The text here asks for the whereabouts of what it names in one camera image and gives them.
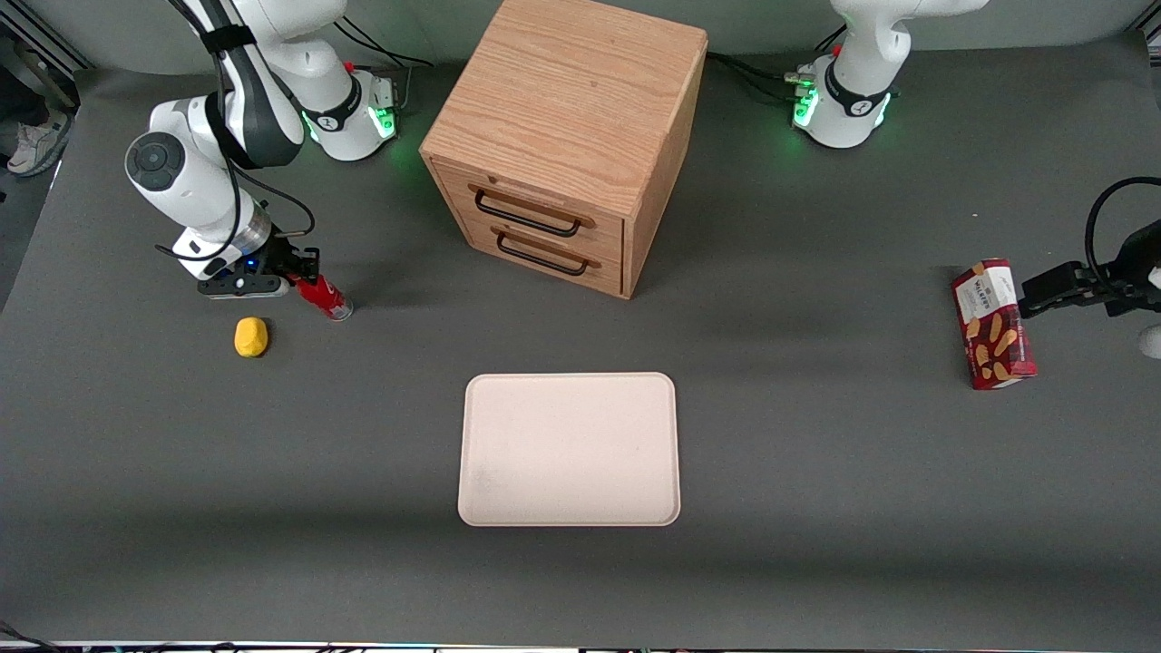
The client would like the wooden drawer front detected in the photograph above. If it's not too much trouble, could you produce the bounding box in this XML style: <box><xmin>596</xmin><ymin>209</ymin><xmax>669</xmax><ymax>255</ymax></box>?
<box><xmin>429</xmin><ymin>156</ymin><xmax>627</xmax><ymax>261</ymax></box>
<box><xmin>454</xmin><ymin>213</ymin><xmax>626</xmax><ymax>298</ymax></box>

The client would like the beige rectangular tray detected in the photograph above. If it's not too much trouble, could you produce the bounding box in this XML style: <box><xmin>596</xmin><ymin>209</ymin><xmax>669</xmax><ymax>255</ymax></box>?
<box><xmin>457</xmin><ymin>372</ymin><xmax>681</xmax><ymax>528</ymax></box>

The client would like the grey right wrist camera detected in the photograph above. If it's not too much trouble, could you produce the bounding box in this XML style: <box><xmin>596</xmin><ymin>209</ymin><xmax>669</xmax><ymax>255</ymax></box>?
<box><xmin>197</xmin><ymin>273</ymin><xmax>283</xmax><ymax>301</ymax></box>

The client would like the red cookie box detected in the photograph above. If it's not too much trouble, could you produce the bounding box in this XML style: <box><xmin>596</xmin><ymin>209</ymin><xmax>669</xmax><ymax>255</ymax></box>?
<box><xmin>951</xmin><ymin>258</ymin><xmax>1039</xmax><ymax>391</ymax></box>

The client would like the small red coke bottle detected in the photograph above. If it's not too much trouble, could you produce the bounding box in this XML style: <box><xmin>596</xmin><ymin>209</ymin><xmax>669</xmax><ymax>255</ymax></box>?
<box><xmin>295</xmin><ymin>275</ymin><xmax>356</xmax><ymax>322</ymax></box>

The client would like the black right base cable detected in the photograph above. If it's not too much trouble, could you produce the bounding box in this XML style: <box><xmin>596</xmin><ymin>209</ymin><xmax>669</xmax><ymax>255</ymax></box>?
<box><xmin>334</xmin><ymin>16</ymin><xmax>436</xmax><ymax>70</ymax></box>

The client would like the black left base cable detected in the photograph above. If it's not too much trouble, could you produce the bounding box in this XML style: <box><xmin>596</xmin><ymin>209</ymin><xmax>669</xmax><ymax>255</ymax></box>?
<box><xmin>706</xmin><ymin>52</ymin><xmax>810</xmax><ymax>102</ymax></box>

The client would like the grey sneaker shoe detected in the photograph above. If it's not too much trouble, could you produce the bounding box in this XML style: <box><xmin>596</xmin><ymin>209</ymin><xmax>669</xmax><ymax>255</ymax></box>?
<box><xmin>6</xmin><ymin>118</ymin><xmax>72</xmax><ymax>179</ymax></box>

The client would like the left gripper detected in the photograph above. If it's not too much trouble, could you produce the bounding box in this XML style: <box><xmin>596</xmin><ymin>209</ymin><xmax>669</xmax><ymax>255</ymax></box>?
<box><xmin>1020</xmin><ymin>222</ymin><xmax>1161</xmax><ymax>319</ymax></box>

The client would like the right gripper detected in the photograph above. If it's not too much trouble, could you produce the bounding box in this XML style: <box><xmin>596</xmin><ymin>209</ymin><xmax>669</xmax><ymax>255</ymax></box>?
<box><xmin>172</xmin><ymin>227</ymin><xmax>321</xmax><ymax>285</ymax></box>

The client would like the black metal drawer handle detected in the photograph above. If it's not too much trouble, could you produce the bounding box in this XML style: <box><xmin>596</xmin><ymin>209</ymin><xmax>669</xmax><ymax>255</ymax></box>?
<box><xmin>491</xmin><ymin>227</ymin><xmax>602</xmax><ymax>278</ymax></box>
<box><xmin>468</xmin><ymin>181</ymin><xmax>597</xmax><ymax>239</ymax></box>

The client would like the aluminium frame rail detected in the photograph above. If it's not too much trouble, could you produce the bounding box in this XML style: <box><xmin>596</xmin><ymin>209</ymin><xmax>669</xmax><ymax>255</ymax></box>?
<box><xmin>0</xmin><ymin>16</ymin><xmax>93</xmax><ymax>81</ymax></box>

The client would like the black base cable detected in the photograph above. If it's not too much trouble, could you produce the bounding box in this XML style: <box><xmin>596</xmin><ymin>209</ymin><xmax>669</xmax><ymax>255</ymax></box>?
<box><xmin>334</xmin><ymin>16</ymin><xmax>436</xmax><ymax>70</ymax></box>
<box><xmin>706</xmin><ymin>52</ymin><xmax>810</xmax><ymax>102</ymax></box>

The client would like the wooden two-drawer cabinet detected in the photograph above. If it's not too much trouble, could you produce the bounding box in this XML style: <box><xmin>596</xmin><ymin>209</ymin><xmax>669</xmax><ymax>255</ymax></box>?
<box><xmin>419</xmin><ymin>0</ymin><xmax>709</xmax><ymax>301</ymax></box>

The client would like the black looped gripper cable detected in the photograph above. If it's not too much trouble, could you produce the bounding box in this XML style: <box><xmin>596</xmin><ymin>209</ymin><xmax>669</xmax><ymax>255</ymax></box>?
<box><xmin>1085</xmin><ymin>176</ymin><xmax>1161</xmax><ymax>293</ymax></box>

